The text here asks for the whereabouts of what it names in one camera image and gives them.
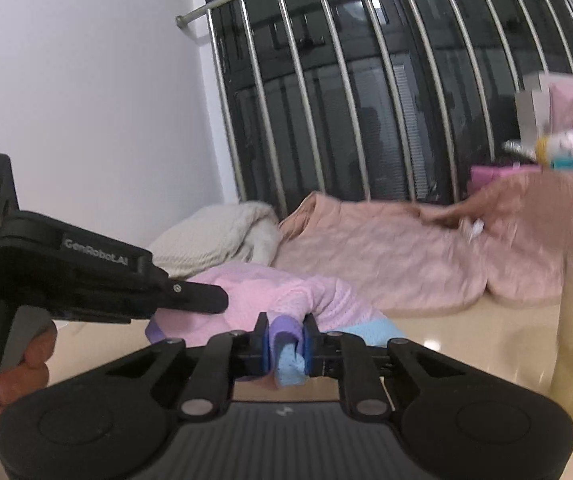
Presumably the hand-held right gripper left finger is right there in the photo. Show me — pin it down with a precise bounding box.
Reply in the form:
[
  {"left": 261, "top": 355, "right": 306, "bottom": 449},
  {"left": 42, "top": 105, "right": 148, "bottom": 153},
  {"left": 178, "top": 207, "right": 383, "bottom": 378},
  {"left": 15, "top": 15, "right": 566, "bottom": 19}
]
[{"left": 104, "top": 312, "right": 271, "bottom": 421}]

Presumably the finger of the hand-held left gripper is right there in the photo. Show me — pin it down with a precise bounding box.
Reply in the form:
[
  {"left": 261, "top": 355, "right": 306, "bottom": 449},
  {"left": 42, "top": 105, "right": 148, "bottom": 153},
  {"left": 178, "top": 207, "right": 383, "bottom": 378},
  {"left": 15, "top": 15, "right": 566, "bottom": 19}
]
[{"left": 152, "top": 279, "right": 230, "bottom": 318}]

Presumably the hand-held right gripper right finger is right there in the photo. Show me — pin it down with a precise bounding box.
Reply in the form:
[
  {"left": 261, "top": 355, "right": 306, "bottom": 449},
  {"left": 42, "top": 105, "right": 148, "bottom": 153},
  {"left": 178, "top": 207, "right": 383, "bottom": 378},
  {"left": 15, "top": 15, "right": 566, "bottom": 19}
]
[{"left": 304, "top": 312, "right": 467, "bottom": 421}]

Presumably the pink garment with purple trim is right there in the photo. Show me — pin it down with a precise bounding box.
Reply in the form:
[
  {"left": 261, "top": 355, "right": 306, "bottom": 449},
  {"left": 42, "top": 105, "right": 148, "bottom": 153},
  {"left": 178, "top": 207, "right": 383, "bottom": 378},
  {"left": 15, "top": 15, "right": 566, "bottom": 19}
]
[{"left": 145, "top": 262, "right": 408, "bottom": 392}]

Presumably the person's left hand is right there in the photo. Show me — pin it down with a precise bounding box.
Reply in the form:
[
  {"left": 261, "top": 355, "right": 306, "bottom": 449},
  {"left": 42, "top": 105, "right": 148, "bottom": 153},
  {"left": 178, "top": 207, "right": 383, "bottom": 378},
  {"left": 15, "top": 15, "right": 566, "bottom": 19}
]
[{"left": 0, "top": 297, "right": 58, "bottom": 438}]

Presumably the beige knitted sweater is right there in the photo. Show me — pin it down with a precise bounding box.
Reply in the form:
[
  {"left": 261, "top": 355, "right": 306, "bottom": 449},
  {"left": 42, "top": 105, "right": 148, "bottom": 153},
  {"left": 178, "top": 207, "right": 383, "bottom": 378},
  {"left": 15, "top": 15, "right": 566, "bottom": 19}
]
[{"left": 149, "top": 201, "right": 282, "bottom": 281}]

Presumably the pink quilted jacket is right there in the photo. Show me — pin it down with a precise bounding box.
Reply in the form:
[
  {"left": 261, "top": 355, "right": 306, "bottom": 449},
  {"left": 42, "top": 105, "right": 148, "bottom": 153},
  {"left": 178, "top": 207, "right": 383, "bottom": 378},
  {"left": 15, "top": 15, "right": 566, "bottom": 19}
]
[{"left": 271, "top": 172, "right": 573, "bottom": 311}]

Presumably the pink box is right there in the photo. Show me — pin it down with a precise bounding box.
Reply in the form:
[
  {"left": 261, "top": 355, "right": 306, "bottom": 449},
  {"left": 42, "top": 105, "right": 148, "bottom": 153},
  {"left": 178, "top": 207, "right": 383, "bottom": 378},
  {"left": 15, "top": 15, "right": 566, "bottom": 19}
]
[{"left": 471, "top": 162, "right": 542, "bottom": 196}]

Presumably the metal window railing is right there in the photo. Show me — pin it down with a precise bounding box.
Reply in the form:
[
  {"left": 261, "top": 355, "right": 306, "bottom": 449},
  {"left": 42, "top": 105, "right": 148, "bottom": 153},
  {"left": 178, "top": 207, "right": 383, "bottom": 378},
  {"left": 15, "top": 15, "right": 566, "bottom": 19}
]
[{"left": 175, "top": 0, "right": 573, "bottom": 218}]

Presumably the white and yellow plush toy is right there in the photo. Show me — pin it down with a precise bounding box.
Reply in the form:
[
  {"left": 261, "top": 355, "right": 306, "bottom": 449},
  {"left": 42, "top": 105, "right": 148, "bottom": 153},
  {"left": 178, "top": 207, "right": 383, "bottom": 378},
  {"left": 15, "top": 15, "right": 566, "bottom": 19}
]
[{"left": 535, "top": 130, "right": 573, "bottom": 167}]

